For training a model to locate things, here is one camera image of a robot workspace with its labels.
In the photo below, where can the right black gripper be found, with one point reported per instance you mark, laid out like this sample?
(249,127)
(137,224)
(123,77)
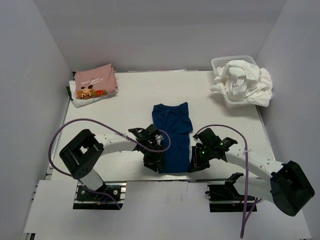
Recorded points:
(197,164)

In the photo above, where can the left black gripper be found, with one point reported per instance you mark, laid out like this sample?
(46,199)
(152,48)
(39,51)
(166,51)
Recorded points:
(150,162)

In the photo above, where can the blue t-shirt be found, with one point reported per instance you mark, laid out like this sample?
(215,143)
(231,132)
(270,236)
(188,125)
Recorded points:
(175,121)

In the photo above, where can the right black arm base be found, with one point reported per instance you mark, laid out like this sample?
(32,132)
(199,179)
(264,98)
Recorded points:
(223,201)

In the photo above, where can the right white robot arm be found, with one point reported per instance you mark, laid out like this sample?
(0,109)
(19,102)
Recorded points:
(283,184)

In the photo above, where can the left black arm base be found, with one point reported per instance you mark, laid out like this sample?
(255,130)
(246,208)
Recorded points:
(112,200)

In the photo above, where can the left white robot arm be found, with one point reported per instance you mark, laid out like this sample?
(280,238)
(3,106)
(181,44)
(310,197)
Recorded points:
(82,153)

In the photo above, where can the crumpled white t-shirts pile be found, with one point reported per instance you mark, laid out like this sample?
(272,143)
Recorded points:
(242,81)

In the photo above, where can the folded pink t-shirt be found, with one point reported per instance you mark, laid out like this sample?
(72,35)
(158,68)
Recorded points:
(97,82)

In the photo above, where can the white plastic basket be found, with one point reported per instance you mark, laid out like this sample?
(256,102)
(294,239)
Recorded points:
(220,62)

